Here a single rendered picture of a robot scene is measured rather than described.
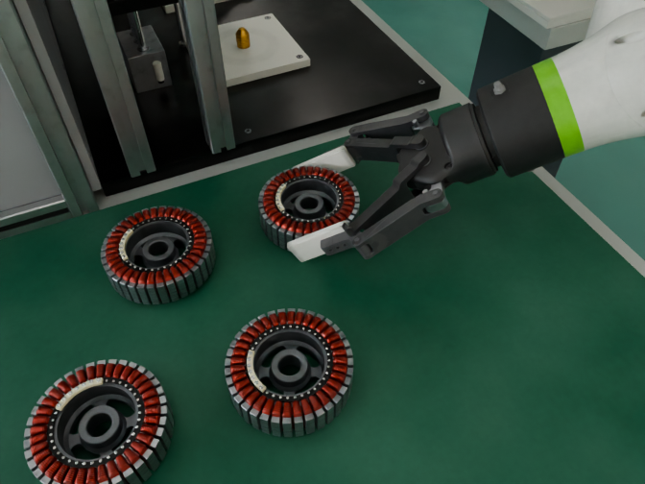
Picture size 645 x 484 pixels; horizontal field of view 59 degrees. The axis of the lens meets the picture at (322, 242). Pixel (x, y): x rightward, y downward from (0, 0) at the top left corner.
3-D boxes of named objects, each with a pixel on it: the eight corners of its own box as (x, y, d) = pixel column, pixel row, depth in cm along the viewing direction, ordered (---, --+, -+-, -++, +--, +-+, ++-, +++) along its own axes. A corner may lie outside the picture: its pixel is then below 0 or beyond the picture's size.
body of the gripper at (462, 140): (508, 190, 55) (418, 221, 59) (491, 135, 61) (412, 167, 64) (484, 136, 50) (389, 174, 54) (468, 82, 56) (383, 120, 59)
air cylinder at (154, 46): (159, 59, 84) (151, 23, 80) (173, 84, 79) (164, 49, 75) (125, 66, 82) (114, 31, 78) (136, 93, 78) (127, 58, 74)
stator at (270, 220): (356, 185, 69) (358, 162, 66) (359, 257, 61) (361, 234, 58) (264, 185, 69) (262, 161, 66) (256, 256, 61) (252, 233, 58)
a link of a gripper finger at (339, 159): (344, 148, 64) (344, 144, 65) (292, 170, 67) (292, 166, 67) (356, 166, 66) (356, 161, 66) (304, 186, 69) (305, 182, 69)
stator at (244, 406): (326, 313, 56) (326, 291, 54) (371, 414, 49) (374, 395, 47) (216, 347, 54) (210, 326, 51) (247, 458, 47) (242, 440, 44)
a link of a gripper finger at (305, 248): (358, 236, 59) (359, 241, 58) (301, 257, 61) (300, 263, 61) (345, 219, 57) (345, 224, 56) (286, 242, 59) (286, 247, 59)
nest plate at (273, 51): (272, 19, 91) (272, 12, 90) (310, 65, 82) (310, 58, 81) (181, 40, 87) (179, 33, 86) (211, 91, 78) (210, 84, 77)
